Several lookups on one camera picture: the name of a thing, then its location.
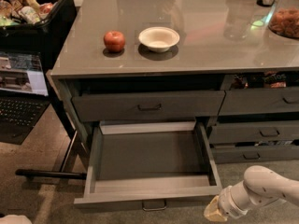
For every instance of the padded gripper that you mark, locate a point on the padded gripper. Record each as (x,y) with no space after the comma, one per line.
(225,202)

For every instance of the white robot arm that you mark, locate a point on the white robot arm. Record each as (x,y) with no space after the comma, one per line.
(260,187)

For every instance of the chip bags in drawer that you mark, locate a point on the chip bags in drawer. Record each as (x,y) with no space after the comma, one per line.
(269,80)

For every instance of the black cart leg bar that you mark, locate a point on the black cart leg bar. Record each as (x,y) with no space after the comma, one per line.
(61,171)

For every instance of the white paper bowl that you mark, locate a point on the white paper bowl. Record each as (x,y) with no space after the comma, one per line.
(159,39)

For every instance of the red apple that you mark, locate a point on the red apple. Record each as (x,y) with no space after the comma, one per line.
(114,41)

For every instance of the white object bottom left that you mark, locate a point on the white object bottom left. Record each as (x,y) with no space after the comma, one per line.
(14,219)

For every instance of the clear jar of snacks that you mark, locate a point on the clear jar of snacks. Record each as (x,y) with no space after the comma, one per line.
(285,19)

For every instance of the black laptop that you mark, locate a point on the black laptop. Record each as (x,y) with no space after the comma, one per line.
(23,95)

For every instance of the black bin of groceries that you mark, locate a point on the black bin of groceries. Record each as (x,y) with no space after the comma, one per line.
(36,27)

